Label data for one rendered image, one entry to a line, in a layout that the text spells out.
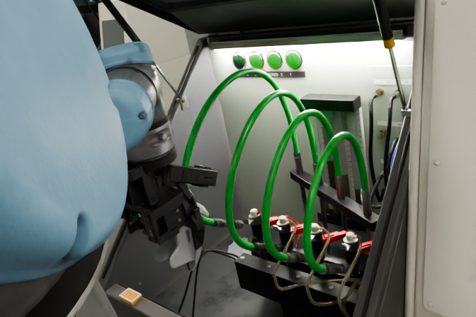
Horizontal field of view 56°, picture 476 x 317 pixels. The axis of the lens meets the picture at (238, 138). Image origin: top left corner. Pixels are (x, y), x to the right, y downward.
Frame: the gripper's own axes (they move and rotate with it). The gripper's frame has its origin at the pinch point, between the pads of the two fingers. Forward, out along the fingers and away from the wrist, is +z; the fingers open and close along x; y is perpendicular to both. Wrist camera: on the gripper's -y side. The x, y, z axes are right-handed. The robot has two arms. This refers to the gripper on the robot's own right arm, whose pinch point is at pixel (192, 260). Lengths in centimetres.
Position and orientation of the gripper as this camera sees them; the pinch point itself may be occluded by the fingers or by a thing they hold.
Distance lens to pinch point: 75.6
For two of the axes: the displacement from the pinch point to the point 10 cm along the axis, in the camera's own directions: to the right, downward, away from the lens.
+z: 1.9, 9.2, 3.5
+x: 7.6, 0.9, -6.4
